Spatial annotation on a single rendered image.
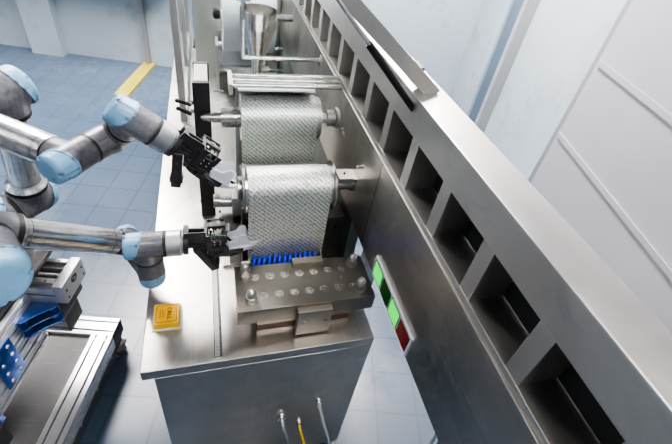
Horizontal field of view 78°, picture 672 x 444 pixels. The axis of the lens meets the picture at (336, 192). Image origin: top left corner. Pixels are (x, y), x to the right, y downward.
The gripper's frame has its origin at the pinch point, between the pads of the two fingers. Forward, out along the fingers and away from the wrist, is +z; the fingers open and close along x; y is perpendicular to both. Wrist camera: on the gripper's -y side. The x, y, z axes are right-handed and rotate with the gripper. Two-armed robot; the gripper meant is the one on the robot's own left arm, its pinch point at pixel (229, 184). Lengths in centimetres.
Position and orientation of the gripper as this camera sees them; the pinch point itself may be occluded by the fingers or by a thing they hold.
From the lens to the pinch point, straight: 119.0
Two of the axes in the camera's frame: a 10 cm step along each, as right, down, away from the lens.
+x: -2.4, -6.4, 7.3
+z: 6.4, 4.6, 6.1
